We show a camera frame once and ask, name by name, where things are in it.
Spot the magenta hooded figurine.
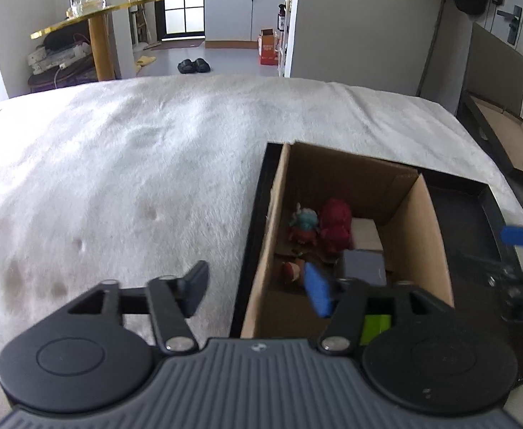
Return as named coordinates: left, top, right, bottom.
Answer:
left=319, top=198, right=352, bottom=254

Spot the blue haired small figurine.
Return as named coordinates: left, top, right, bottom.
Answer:
left=288, top=204, right=319, bottom=246

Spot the brown cardboard box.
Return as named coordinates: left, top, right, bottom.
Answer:
left=230, top=142, right=454, bottom=339

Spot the green small item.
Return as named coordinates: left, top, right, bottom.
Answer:
left=359, top=315, right=391, bottom=346

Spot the grey purple square block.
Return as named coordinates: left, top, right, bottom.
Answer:
left=339, top=250, right=386, bottom=287

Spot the black shallow tray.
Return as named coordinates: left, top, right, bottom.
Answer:
left=228, top=141, right=523, bottom=389

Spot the beige rectangular block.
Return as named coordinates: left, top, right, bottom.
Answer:
left=351, top=218, right=384, bottom=253

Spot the black box lid with cardboard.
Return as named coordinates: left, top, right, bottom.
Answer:
left=457, top=91, right=523, bottom=207

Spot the white fluffy blanket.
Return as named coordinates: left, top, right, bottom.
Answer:
left=0, top=75, right=523, bottom=419

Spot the black slippers pair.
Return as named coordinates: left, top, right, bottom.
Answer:
left=177, top=58, right=211, bottom=75

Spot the yellow cloth on floor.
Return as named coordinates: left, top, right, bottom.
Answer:
left=135, top=55, right=157, bottom=74

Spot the orange carton box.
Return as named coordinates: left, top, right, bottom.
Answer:
left=257, top=28, right=278, bottom=66

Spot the gold round side table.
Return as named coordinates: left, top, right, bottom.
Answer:
left=30, top=0, right=162, bottom=82

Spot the white kitchen cabinet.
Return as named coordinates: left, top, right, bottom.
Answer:
left=204, top=0, right=286, bottom=49

